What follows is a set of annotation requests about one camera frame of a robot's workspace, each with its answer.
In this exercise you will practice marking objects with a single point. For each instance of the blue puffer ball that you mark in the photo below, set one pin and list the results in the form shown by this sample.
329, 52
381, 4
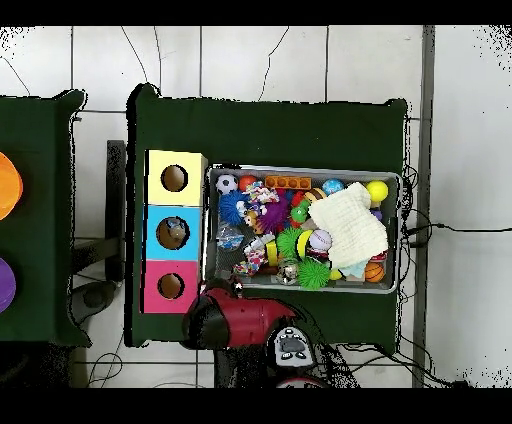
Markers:
229, 207

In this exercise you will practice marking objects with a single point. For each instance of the wooden box with three holes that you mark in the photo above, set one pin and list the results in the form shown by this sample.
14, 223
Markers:
176, 192

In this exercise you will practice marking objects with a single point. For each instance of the orange round object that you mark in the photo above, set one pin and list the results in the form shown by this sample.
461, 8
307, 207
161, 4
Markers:
10, 186

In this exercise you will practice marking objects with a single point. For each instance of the crushed clear plastic bottle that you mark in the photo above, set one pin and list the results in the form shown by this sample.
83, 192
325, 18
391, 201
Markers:
229, 238
176, 232

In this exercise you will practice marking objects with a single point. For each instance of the soccer ball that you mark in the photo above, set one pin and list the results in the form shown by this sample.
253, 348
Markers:
226, 184

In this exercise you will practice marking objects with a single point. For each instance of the white baseball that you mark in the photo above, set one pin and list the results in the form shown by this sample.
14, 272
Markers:
320, 240

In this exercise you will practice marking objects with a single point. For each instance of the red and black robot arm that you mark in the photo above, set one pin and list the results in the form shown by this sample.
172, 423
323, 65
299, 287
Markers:
248, 324

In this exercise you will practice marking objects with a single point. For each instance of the purple round object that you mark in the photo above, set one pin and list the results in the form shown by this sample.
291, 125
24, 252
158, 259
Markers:
6, 286

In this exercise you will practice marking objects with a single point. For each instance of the purple spiky toy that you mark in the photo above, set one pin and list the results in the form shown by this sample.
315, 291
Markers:
276, 214

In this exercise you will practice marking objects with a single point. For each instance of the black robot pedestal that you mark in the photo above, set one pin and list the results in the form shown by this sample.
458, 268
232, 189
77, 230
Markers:
240, 372

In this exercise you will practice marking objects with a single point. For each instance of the cream waffle cloth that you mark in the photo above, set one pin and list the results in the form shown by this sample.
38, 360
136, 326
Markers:
348, 228

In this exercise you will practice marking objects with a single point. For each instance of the crushed drink can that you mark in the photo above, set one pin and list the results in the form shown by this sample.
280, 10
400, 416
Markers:
287, 272

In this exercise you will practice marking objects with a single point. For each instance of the green puffer ball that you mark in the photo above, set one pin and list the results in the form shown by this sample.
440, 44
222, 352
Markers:
313, 274

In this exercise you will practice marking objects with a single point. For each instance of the orange basketball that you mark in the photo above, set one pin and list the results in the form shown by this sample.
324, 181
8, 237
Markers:
374, 272

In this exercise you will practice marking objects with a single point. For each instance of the dark green table cloth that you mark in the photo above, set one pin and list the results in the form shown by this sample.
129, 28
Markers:
260, 132
40, 160

